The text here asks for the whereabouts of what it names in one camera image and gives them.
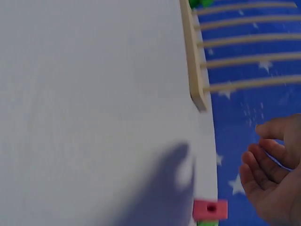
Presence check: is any green block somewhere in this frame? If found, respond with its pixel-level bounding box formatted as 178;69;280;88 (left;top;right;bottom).
189;0;215;9
196;219;219;226

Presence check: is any pink block with hole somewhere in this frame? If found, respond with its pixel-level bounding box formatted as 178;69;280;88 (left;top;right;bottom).
192;199;229;221

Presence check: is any person's right hand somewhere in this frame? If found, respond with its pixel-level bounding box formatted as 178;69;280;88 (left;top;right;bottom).
238;113;301;226

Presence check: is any wooden rack with rods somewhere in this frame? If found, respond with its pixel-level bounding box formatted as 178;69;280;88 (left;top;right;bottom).
180;0;301;112

